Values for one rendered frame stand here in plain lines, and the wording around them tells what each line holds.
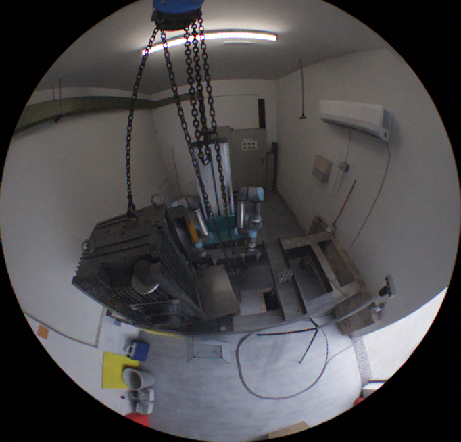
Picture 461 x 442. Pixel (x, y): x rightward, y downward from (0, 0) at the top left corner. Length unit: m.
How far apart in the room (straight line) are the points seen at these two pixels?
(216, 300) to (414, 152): 1.89
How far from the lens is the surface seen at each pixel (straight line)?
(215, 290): 1.18
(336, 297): 1.62
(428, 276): 1.54
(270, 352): 2.00
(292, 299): 1.43
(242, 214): 1.36
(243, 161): 3.45
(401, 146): 1.50
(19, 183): 1.54
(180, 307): 0.75
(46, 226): 1.56
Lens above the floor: 1.97
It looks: 37 degrees down
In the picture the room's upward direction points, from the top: 6 degrees counter-clockwise
